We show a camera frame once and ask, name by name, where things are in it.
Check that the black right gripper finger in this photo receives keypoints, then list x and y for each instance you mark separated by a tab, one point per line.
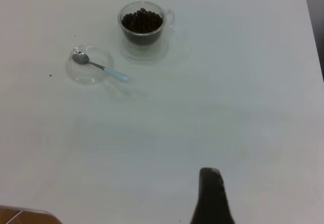
211	198

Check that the dark coffee beans pile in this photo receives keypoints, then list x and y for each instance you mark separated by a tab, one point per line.
141	21

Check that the clear glass saucer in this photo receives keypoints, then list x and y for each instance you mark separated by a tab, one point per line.
86	75

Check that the clear double-wall glass cup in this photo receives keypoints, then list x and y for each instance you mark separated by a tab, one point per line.
141	53

